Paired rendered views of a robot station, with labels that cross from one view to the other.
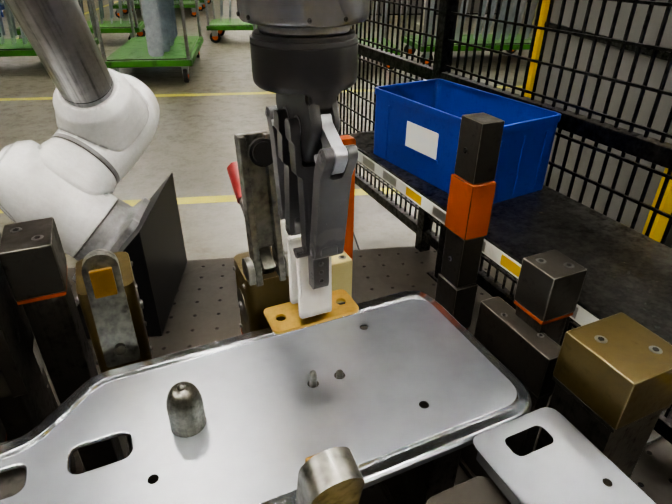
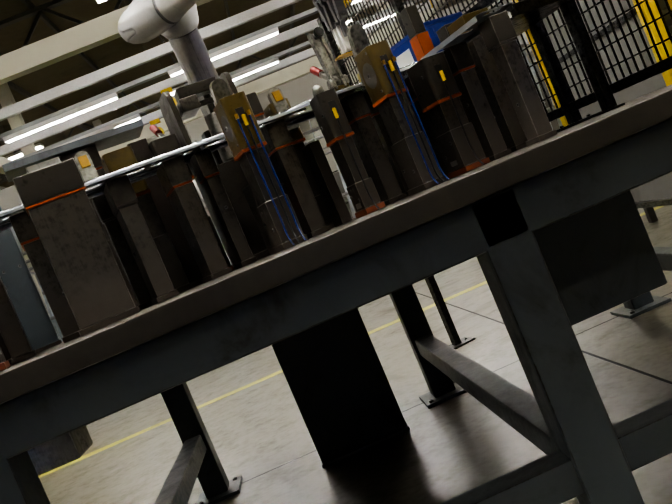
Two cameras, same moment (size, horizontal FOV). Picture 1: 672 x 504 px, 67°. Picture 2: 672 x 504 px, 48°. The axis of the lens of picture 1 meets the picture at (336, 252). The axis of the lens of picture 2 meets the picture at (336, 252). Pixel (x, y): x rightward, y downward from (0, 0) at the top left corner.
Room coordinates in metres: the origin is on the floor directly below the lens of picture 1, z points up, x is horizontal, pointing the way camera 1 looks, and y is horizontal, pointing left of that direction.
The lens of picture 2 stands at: (-1.59, 0.11, 0.71)
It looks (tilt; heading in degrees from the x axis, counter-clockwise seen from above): 2 degrees down; 4
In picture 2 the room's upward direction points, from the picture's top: 23 degrees counter-clockwise
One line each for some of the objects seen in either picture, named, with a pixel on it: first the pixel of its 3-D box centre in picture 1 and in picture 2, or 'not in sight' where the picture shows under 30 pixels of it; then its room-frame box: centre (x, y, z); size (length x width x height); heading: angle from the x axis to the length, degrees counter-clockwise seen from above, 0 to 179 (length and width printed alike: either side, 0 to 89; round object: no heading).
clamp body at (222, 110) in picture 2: not in sight; (261, 173); (0.04, 0.31, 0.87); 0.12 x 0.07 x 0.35; 25
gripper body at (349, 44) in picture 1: (305, 95); not in sight; (0.38, 0.02, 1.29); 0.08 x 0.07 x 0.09; 25
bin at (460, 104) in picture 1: (455, 135); (424, 55); (0.90, -0.22, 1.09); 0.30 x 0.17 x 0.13; 31
